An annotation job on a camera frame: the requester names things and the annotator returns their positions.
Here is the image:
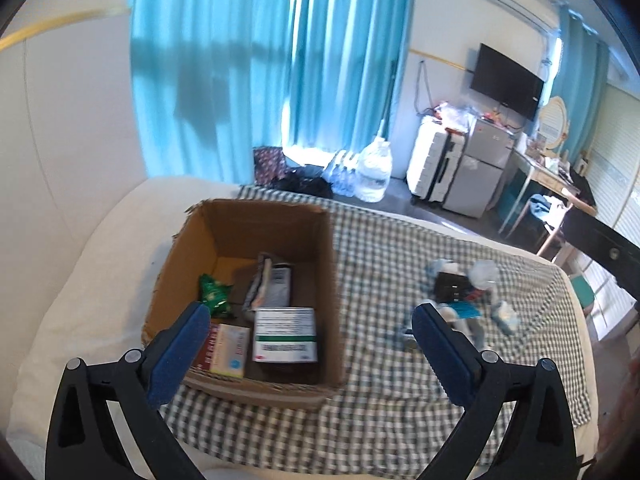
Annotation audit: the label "teal flat packet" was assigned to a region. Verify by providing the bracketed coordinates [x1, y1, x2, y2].
[447, 302, 481, 321]

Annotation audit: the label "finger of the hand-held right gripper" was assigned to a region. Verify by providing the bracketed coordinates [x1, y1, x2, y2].
[562, 207, 640, 311]

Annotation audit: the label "large clear water jug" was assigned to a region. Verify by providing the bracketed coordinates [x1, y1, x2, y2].
[354, 140, 392, 203]

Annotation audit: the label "grey mini fridge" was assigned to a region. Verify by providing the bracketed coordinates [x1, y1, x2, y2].
[442, 117, 516, 219]

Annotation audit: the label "white crumpled tissue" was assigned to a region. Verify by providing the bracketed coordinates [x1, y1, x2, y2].
[427, 258, 461, 278]

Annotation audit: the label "white louvred wardrobe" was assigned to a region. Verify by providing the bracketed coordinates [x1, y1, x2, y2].
[565, 82, 640, 341]

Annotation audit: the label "wide blue curtain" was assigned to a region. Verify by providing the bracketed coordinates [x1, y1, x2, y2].
[129, 0, 418, 188]

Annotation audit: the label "green snack packet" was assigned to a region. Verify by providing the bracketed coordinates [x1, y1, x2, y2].
[199, 273, 233, 318]

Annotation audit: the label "white mop handle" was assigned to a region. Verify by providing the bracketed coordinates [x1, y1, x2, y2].
[377, 60, 399, 142]

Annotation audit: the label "pink orange small box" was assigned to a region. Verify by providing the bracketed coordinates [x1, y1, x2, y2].
[210, 324, 251, 378]

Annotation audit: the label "red small box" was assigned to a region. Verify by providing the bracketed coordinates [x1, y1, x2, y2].
[194, 322, 221, 371]

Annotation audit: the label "narrow blue curtain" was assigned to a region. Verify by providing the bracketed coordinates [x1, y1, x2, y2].
[550, 5, 611, 156]

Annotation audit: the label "white suitcase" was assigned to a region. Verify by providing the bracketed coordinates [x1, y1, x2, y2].
[406, 117, 471, 208]

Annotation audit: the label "white green medicine box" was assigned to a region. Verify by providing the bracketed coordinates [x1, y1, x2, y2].
[251, 306, 319, 363]

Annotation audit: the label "dark foil packet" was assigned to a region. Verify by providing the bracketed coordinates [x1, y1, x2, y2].
[242, 252, 293, 323]

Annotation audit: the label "black bag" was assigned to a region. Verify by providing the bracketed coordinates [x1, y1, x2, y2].
[275, 167, 333, 200]

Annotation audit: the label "oval white mirror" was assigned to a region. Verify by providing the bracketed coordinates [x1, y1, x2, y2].
[537, 96, 571, 153]

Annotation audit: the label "clear plastic bags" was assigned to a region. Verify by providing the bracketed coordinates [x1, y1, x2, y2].
[435, 102, 481, 127]

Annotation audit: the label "teal stool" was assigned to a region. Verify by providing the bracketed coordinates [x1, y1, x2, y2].
[570, 272, 596, 316]

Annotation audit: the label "white bed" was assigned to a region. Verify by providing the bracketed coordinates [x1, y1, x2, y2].
[5, 176, 601, 480]

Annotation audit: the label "wooden dressing desk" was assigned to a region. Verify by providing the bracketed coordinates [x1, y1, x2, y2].
[497, 150, 598, 261]

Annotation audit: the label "plastic cup with clear lid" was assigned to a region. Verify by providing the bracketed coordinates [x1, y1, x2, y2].
[467, 260, 501, 302]

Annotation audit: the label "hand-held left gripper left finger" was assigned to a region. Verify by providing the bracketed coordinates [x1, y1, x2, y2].
[45, 301, 211, 480]

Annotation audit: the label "black wall cable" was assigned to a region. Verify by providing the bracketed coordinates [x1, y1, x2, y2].
[419, 60, 437, 113]

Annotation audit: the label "black pouch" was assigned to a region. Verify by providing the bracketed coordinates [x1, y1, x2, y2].
[432, 271, 473, 303]

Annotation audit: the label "dark patterned gift bag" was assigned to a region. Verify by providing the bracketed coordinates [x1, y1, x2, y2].
[252, 146, 287, 188]

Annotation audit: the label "brown cardboard box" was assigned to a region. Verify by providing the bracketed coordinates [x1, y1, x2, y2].
[141, 198, 348, 411]

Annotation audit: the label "black wall television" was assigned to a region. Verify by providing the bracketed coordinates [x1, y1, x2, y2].
[470, 43, 546, 122]

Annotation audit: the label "pack of water bottles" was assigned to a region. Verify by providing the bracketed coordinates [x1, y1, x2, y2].
[322, 150, 362, 197]

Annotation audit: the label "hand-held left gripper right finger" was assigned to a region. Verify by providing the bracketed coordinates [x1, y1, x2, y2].
[411, 301, 578, 480]

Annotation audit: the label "chair with clothes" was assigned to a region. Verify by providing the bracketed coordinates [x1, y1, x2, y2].
[530, 192, 571, 241]

